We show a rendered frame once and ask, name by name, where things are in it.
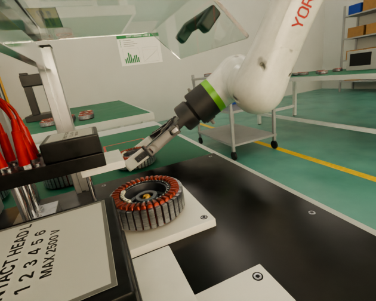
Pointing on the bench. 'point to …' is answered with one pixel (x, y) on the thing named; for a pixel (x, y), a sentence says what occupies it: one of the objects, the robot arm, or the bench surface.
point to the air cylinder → (43, 211)
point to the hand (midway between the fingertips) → (135, 155)
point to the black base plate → (260, 235)
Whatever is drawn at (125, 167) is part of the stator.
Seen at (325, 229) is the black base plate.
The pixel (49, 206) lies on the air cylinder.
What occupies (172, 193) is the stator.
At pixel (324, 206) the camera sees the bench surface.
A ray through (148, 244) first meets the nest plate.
